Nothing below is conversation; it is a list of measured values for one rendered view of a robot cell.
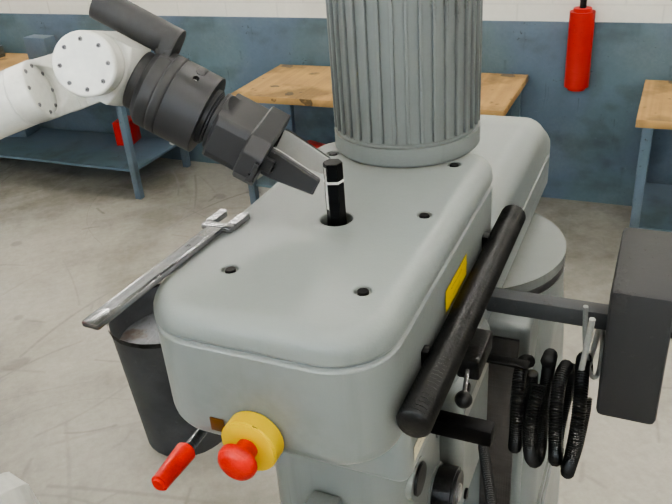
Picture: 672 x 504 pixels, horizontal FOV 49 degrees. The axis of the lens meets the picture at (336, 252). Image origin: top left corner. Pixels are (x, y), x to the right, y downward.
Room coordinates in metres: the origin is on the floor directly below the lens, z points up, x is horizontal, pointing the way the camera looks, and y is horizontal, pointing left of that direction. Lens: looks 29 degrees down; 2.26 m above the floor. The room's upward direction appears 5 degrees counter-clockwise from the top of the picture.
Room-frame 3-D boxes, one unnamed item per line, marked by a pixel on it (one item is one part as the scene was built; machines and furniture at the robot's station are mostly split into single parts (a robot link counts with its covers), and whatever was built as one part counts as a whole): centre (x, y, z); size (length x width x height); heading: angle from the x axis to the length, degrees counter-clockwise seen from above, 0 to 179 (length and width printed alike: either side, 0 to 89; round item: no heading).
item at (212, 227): (0.67, 0.17, 1.89); 0.24 x 0.04 x 0.01; 152
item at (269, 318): (0.77, -0.01, 1.81); 0.47 x 0.26 x 0.16; 154
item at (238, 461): (0.52, 0.11, 1.76); 0.04 x 0.03 x 0.04; 64
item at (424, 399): (0.72, -0.15, 1.79); 0.45 x 0.04 x 0.04; 154
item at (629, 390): (0.88, -0.44, 1.62); 0.20 x 0.09 x 0.21; 154
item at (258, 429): (0.55, 0.10, 1.76); 0.06 x 0.02 x 0.06; 64
